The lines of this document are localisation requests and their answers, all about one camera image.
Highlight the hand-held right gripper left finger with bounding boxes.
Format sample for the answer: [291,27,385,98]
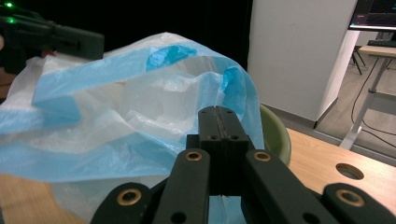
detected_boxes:
[186,105,223,197]

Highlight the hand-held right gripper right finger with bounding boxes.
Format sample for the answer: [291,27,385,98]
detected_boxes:
[221,105,255,197]

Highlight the green plastic bin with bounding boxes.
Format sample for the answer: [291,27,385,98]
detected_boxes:
[260,104,292,167]

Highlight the white blue-edged plastic bag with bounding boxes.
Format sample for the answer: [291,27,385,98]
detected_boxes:
[0,32,265,224]

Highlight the white cabinet panel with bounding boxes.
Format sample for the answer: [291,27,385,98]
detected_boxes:
[247,0,361,129]

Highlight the black keyboard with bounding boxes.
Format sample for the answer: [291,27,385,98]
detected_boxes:
[367,38,396,49]

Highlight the computer monitor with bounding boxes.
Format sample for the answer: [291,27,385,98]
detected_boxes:
[348,0,396,32]

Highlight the black cables under desk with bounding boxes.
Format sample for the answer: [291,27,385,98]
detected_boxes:
[350,57,396,147]

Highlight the white metal desk frame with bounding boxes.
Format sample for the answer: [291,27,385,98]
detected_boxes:
[339,45,396,151]

